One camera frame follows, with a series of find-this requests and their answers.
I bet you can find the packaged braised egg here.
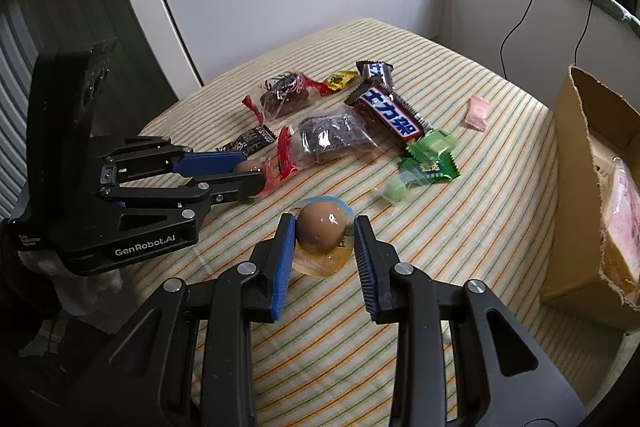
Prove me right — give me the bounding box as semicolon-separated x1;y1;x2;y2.
232;126;299;197
291;196;355;277

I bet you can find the small pink sachet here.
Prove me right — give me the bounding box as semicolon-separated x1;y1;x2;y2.
464;95;491;132

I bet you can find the dark jujube snack pack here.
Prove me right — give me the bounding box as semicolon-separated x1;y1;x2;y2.
288;106;378;168

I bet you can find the pale green jelly cup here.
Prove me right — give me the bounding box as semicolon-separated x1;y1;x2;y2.
372;171;422;205

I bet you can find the long Snickers bar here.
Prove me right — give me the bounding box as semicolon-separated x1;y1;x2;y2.
345;79;434;145

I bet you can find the red-edged dark snack pack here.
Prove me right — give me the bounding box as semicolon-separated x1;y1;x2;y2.
241;72;332;124

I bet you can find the small Snickers bar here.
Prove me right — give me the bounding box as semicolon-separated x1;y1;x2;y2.
356;61;394;89

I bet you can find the small black candy packet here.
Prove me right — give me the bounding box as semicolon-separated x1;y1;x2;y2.
216;124;277;157

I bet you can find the yellow candy packet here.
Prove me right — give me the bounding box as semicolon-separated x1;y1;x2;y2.
323;70;359;92

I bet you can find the pink packaged bread loaf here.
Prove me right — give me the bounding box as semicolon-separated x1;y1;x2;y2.
602;157;639;305

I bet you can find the green jelly candy packet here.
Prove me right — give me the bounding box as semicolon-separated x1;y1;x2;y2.
408;129;457;162

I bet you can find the dark green candy packet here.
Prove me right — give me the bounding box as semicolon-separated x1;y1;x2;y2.
399;153;460;185

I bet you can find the black power cable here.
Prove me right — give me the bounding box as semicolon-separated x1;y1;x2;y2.
499;0;632;80

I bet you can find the brown cardboard box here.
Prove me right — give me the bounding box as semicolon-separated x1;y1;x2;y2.
541;65;639;332

